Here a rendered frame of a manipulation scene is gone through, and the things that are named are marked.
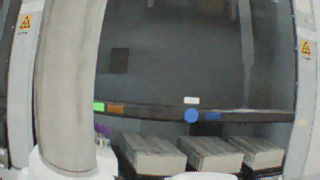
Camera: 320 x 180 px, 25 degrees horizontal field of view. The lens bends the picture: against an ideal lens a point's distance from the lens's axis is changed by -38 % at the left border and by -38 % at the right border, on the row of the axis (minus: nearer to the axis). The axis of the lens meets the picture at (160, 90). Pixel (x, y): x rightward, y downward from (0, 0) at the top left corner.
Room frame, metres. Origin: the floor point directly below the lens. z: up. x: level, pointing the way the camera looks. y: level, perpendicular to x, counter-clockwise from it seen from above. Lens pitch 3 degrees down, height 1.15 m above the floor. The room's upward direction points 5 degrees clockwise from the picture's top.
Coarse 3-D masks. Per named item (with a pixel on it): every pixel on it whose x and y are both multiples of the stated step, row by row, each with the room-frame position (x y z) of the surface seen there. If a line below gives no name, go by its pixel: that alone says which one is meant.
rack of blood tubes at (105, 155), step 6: (96, 150) 2.37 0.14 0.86; (102, 150) 2.39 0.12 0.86; (108, 150) 2.42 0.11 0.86; (96, 156) 2.25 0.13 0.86; (102, 156) 2.25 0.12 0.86; (108, 156) 2.28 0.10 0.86; (114, 156) 2.31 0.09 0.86; (102, 162) 2.25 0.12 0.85; (108, 162) 2.25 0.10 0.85; (114, 162) 2.25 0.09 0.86; (108, 168) 2.25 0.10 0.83; (114, 168) 2.25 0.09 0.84; (114, 174) 2.25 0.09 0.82
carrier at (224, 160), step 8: (208, 160) 2.31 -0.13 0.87; (216, 160) 2.32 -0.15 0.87; (224, 160) 2.32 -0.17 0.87; (232, 160) 2.32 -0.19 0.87; (240, 160) 2.32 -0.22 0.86; (200, 168) 2.33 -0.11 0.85; (208, 168) 2.31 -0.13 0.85; (216, 168) 2.32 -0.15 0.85; (224, 168) 2.32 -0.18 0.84; (232, 168) 2.32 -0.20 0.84; (240, 168) 2.32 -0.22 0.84
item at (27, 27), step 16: (32, 0) 2.27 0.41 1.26; (32, 16) 2.27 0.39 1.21; (16, 32) 2.27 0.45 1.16; (32, 32) 2.27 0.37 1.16; (16, 48) 2.27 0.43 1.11; (32, 48) 2.28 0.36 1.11; (16, 64) 2.27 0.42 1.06; (32, 64) 2.28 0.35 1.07; (16, 80) 2.27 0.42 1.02; (32, 80) 2.29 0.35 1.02; (16, 96) 2.27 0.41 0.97; (32, 96) 2.37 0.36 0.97; (16, 112) 2.27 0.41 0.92; (32, 112) 2.39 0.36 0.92; (16, 128) 2.27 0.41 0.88; (32, 128) 2.32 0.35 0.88; (16, 144) 2.27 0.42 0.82; (32, 144) 2.28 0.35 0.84; (16, 160) 2.27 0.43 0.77; (0, 176) 2.17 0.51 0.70; (16, 176) 2.18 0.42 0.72
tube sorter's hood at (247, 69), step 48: (144, 0) 2.30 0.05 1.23; (192, 0) 2.31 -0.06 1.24; (240, 0) 2.32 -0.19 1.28; (288, 0) 2.34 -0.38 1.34; (144, 48) 2.30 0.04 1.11; (192, 48) 2.31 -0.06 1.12; (240, 48) 2.32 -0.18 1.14; (288, 48) 2.34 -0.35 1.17; (96, 96) 2.29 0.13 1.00; (144, 96) 2.30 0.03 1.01; (192, 96) 2.31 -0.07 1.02; (240, 96) 2.32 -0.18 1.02; (288, 96) 2.34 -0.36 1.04
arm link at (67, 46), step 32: (64, 0) 1.06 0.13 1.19; (96, 0) 1.08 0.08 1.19; (64, 32) 1.08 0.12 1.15; (96, 32) 1.11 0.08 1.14; (64, 64) 1.09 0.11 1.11; (64, 96) 1.11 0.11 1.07; (64, 128) 1.13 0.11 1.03; (32, 160) 1.19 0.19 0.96; (64, 160) 1.15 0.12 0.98; (96, 160) 1.20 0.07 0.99
